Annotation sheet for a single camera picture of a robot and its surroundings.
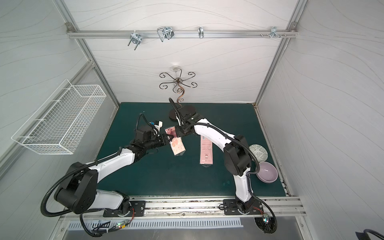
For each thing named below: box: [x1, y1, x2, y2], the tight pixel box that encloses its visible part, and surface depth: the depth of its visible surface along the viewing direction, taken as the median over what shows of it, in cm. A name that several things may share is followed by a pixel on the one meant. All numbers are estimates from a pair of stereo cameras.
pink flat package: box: [200, 135, 213, 165], surface depth 95 cm
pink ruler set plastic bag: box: [165, 126, 186, 156], surface depth 87 cm
